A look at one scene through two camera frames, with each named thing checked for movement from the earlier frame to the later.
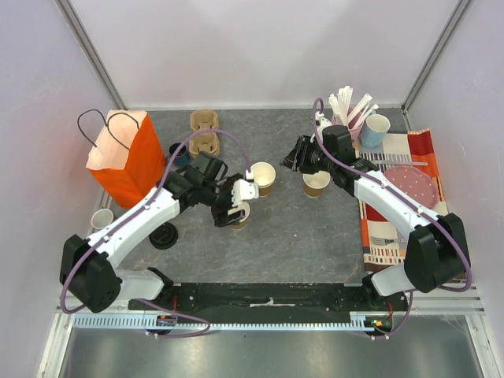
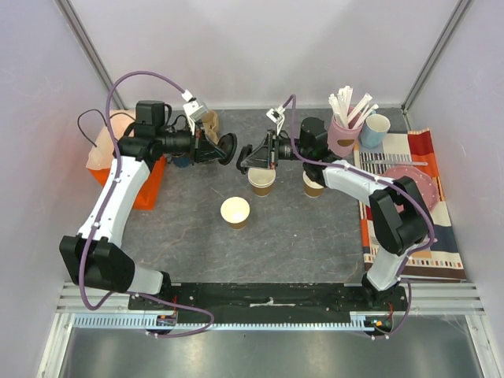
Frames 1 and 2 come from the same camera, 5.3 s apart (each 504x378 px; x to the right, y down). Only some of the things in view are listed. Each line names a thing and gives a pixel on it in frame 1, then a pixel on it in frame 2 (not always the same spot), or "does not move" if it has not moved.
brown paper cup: [264, 176] does not move
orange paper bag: [127, 158] does not move
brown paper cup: [314, 183] does not move
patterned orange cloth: [385, 241] does not move
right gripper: [302, 154] → [270, 150]
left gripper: [221, 218] → [204, 150]
